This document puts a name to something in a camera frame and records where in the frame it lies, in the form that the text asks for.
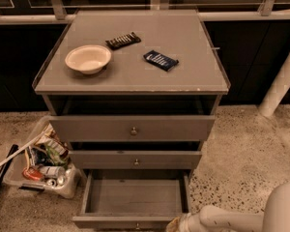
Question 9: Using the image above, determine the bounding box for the black striped snack bar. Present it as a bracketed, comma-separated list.
[105, 32, 141, 50]

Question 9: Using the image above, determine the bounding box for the grey top drawer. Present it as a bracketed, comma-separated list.
[49, 115, 215, 142]

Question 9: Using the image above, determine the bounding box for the white paper bowl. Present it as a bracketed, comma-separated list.
[65, 45, 111, 74]

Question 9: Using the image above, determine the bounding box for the grey drawer cabinet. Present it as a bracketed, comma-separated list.
[32, 9, 231, 179]

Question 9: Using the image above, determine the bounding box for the white diagonal post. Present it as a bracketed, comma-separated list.
[258, 52, 290, 117]

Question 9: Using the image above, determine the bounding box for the white drink can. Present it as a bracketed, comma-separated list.
[39, 166, 65, 179]

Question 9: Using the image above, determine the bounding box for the green snack bag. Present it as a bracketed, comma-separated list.
[43, 137, 69, 165]

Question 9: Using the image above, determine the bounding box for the white stick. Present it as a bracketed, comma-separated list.
[0, 132, 45, 167]

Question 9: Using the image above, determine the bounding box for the clear plastic trash bin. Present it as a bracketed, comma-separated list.
[4, 116, 80, 199]

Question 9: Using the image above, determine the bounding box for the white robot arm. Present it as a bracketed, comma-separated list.
[165, 183, 290, 232]

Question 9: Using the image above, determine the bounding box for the blue snack packet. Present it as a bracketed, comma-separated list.
[143, 50, 179, 72]

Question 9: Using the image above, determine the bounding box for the grey drawer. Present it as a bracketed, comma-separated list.
[72, 169, 191, 231]
[49, 115, 215, 142]
[70, 151, 201, 169]

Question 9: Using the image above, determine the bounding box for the metal window railing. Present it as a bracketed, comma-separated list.
[0, 0, 290, 26]

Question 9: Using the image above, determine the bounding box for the grey middle drawer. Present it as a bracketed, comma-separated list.
[70, 151, 201, 169]

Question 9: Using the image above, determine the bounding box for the black bar on floor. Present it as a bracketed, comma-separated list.
[0, 143, 19, 221]

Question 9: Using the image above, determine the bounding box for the red snack packet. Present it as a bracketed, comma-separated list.
[22, 167, 44, 181]

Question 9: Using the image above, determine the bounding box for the grey bottom drawer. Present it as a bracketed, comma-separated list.
[72, 169, 191, 231]

